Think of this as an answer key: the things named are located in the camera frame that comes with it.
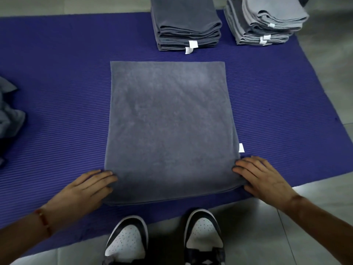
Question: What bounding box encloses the person's right hand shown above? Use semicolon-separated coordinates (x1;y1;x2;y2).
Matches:
232;156;301;213

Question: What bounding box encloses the person's left hand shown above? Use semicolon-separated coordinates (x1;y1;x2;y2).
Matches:
41;169;118;232

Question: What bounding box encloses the purple ribbed mat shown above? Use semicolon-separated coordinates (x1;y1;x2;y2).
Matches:
0;9;353;258

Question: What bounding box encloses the person's right forearm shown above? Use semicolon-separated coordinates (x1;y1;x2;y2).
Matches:
284;194;353;265

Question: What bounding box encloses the black and white sneaker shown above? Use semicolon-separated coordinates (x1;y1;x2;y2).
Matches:
102;215;149;265
183;208;226;265

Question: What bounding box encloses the red string bracelet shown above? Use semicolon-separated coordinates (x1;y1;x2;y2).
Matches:
34;208;53;238

